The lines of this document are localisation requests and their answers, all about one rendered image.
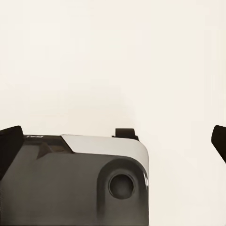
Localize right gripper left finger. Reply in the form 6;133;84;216
0;125;24;182

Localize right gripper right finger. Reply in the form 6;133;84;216
211;125;226;163

